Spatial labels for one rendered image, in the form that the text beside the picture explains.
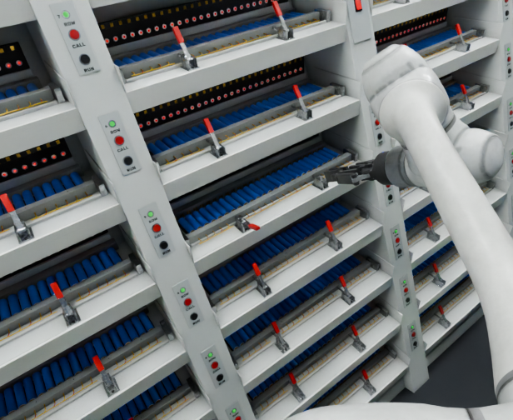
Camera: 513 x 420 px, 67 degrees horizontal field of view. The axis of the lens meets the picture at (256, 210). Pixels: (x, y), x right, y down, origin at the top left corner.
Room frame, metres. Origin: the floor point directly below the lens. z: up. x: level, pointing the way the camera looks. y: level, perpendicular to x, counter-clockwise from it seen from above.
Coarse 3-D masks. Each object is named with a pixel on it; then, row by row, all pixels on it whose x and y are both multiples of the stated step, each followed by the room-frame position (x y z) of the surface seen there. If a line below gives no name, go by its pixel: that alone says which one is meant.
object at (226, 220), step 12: (348, 156) 1.12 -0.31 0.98; (324, 168) 1.07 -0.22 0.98; (300, 180) 1.03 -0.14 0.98; (312, 180) 1.06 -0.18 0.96; (276, 192) 0.99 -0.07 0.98; (288, 192) 1.02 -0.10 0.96; (252, 204) 0.96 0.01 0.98; (264, 204) 0.98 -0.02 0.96; (228, 216) 0.93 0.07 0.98; (204, 228) 0.90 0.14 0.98; (216, 228) 0.91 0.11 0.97; (228, 228) 0.90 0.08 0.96; (192, 240) 0.88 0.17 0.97
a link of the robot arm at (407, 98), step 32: (384, 64) 0.64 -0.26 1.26; (416, 64) 0.63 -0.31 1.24; (384, 96) 0.63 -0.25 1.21; (416, 96) 0.59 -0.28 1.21; (384, 128) 0.63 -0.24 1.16; (416, 128) 0.53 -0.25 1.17; (416, 160) 0.51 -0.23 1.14; (448, 160) 0.47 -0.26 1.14; (448, 192) 0.44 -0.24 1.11; (480, 192) 0.43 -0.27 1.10; (448, 224) 0.43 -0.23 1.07; (480, 224) 0.40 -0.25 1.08; (480, 256) 0.38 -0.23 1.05; (512, 256) 0.36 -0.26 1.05; (480, 288) 0.36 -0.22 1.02; (512, 288) 0.33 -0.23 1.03; (512, 320) 0.29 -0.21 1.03; (512, 352) 0.26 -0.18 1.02
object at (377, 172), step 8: (384, 152) 0.80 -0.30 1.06; (376, 160) 0.80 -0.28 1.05; (384, 160) 0.77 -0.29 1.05; (368, 168) 0.83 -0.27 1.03; (376, 168) 0.79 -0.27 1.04; (384, 168) 0.77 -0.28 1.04; (376, 176) 0.79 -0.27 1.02; (384, 176) 0.77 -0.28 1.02; (384, 184) 0.79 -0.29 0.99; (392, 184) 0.77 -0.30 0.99
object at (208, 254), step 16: (304, 144) 1.19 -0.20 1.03; (336, 144) 1.20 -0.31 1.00; (352, 144) 1.14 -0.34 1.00; (272, 160) 1.14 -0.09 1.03; (240, 176) 1.09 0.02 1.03; (304, 192) 1.01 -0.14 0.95; (320, 192) 1.00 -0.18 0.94; (336, 192) 1.03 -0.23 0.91; (272, 208) 0.97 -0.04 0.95; (288, 208) 0.96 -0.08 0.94; (304, 208) 0.97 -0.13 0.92; (256, 224) 0.92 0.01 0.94; (272, 224) 0.93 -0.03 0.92; (288, 224) 0.96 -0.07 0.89; (208, 240) 0.89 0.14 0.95; (224, 240) 0.88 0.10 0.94; (240, 240) 0.88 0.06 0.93; (256, 240) 0.91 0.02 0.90; (192, 256) 0.84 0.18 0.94; (208, 256) 0.84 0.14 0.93; (224, 256) 0.86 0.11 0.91
